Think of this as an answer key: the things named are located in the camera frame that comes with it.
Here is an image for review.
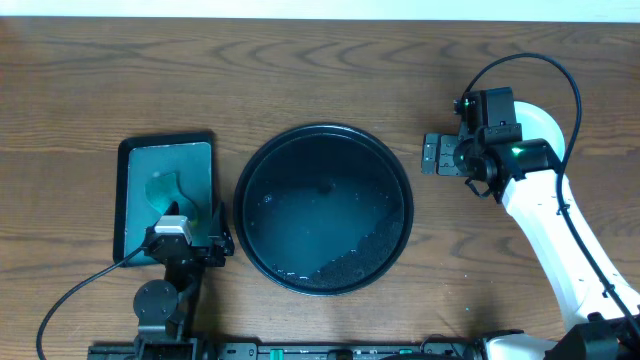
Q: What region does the green yellow sponge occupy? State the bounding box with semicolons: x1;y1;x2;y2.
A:
144;173;198;225

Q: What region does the mint green plate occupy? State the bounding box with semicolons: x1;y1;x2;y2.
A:
514;101;566;160

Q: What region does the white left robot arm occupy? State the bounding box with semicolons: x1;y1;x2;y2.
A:
132;202;235;360

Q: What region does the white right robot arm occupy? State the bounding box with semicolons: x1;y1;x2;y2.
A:
422;124;639;359

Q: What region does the dark green rectangular tray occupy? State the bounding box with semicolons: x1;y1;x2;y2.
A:
113;131;216;262

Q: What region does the round black tray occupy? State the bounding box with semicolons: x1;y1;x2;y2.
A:
233;124;414;296

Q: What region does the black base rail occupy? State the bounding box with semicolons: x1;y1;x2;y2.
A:
87;341;486;360

